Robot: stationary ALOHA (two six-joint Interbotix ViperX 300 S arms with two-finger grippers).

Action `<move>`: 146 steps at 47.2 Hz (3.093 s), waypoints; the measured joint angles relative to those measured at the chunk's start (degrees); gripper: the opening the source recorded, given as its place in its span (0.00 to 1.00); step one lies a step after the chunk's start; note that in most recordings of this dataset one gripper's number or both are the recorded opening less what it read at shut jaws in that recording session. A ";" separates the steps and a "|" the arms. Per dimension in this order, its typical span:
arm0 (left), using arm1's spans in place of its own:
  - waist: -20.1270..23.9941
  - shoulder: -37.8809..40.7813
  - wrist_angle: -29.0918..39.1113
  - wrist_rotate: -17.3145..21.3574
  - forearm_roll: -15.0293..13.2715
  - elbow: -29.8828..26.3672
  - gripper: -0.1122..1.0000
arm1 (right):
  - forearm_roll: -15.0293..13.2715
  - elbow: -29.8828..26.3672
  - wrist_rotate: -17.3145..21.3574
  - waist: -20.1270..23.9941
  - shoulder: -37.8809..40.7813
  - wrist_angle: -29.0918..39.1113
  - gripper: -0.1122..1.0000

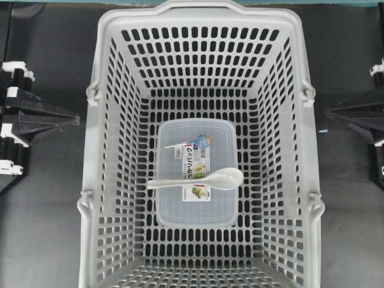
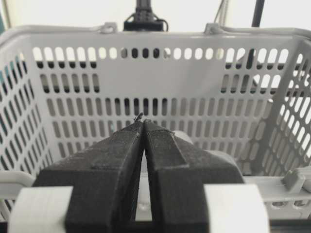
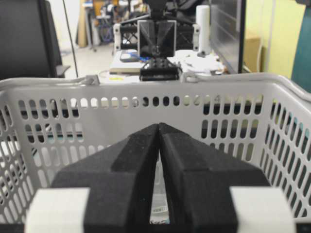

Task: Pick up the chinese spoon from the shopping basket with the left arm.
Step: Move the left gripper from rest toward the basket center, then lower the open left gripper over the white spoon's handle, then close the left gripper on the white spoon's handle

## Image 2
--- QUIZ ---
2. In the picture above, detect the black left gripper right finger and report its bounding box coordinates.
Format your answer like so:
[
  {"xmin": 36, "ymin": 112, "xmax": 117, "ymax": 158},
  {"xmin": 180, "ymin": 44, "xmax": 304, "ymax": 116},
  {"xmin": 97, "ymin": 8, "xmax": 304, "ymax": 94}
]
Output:
[{"xmin": 143, "ymin": 119, "xmax": 245, "ymax": 233}]

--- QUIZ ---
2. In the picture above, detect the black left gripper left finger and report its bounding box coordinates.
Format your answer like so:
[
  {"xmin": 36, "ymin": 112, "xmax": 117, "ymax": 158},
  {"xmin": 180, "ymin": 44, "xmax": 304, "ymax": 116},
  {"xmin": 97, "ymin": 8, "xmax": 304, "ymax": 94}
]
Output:
[{"xmin": 7, "ymin": 113, "xmax": 143, "ymax": 233}]

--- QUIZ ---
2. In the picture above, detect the white plastic shopping basket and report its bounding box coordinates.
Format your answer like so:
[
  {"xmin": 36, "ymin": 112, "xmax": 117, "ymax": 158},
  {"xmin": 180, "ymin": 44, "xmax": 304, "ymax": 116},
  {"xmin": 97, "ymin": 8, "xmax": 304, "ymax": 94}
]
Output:
[{"xmin": 0, "ymin": 22, "xmax": 311, "ymax": 221}]

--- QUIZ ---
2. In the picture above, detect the black stand behind basket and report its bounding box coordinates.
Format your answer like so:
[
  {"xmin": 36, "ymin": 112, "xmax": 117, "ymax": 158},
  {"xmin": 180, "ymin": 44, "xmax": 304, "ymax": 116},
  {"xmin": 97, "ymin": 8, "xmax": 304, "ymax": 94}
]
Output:
[{"xmin": 123, "ymin": 0, "xmax": 169, "ymax": 32}]

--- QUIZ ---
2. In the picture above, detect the black vertical pole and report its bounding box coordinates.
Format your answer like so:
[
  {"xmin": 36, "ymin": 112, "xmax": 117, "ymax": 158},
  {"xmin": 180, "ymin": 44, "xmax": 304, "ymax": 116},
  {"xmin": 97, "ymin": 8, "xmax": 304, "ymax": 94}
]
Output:
[{"xmin": 246, "ymin": 0, "xmax": 265, "ymax": 69}]

